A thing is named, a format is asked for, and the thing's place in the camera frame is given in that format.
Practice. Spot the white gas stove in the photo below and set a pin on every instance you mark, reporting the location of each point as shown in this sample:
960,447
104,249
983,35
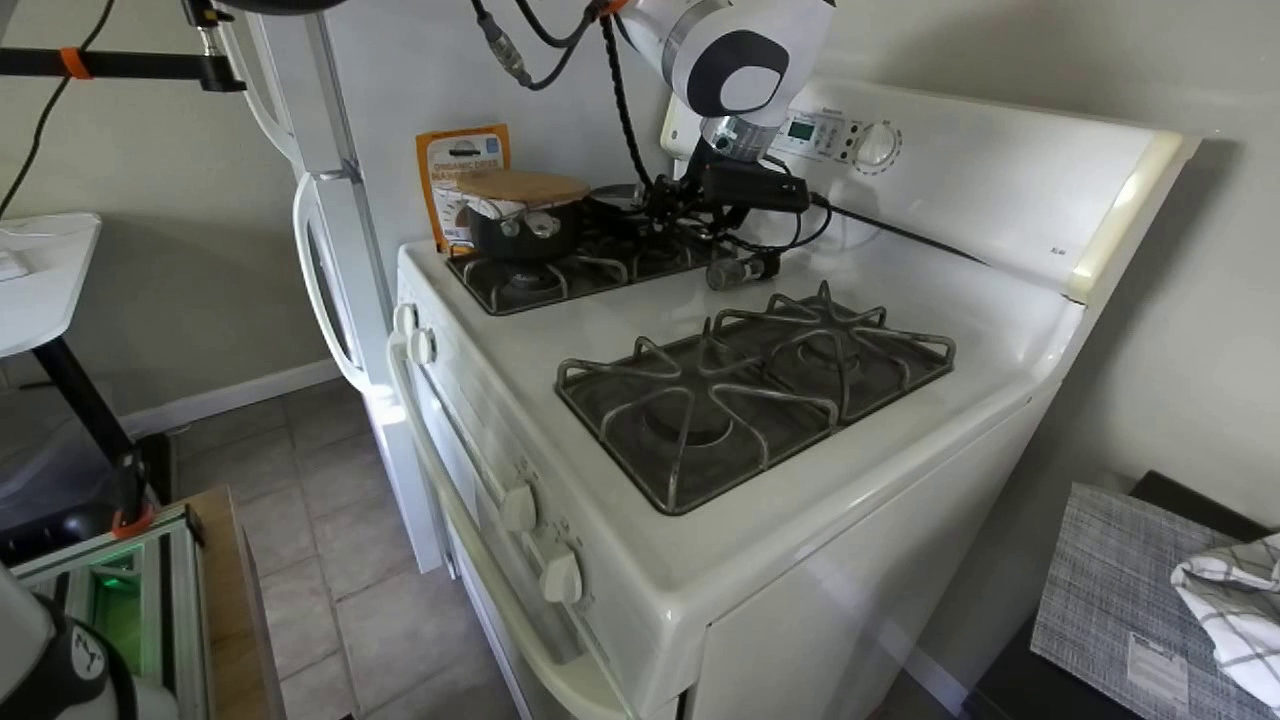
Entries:
626,321

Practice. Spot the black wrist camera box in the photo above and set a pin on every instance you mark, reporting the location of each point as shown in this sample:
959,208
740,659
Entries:
771,184

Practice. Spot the round wooden lid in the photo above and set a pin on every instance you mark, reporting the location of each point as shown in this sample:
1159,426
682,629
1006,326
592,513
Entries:
524,189

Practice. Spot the white checkered cloth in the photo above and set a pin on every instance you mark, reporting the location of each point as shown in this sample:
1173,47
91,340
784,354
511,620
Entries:
1242,613

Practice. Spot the green object in crate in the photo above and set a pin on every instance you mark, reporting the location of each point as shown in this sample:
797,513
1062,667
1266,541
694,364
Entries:
118,600

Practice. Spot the orange clamp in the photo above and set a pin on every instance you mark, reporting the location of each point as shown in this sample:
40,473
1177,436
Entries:
132,522

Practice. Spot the black stand leg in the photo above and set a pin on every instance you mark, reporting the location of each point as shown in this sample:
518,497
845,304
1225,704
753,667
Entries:
87,400

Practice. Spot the white frame crate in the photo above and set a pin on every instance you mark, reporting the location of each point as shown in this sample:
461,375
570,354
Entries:
185,624

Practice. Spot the brown cardboard box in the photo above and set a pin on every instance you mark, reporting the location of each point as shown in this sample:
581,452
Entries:
235,613

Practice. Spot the white refrigerator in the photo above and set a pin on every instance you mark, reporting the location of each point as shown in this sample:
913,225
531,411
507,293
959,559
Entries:
401,82

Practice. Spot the round oven dial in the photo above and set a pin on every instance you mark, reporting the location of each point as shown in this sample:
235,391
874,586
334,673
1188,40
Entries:
877,144

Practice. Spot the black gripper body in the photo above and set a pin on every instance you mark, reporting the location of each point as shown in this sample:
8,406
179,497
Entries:
709,179

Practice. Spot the black and white bag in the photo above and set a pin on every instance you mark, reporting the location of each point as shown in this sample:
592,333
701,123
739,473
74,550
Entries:
55,667

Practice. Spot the black cooking pot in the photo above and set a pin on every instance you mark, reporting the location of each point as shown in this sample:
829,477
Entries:
524,236

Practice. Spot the stove clock display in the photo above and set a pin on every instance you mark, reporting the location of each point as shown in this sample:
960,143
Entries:
807,128

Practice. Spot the black pole orange tape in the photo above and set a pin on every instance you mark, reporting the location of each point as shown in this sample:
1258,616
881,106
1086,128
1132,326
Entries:
132,61

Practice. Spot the white platform board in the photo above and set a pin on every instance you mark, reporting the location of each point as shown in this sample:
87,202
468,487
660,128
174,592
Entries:
44,287

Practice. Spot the cream stove knob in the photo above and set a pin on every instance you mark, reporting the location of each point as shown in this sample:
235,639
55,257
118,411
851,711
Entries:
522,506
424,344
404,317
560,576

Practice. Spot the black side table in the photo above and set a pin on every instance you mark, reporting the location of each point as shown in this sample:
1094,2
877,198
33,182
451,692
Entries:
1015,681

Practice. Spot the metal stove burner grate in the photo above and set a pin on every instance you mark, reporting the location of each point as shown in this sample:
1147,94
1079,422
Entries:
533,287
707,396

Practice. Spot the glass spice jar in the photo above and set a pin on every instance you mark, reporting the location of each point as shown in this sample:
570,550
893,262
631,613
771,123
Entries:
740,265

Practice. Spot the white plastic packet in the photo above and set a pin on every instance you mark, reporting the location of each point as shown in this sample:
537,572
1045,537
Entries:
453,215

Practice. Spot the gray woven placemat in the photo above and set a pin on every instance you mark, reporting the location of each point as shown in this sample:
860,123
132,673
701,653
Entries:
1104,586

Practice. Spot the orange white card package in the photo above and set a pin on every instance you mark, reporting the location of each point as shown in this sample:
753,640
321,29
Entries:
461,149

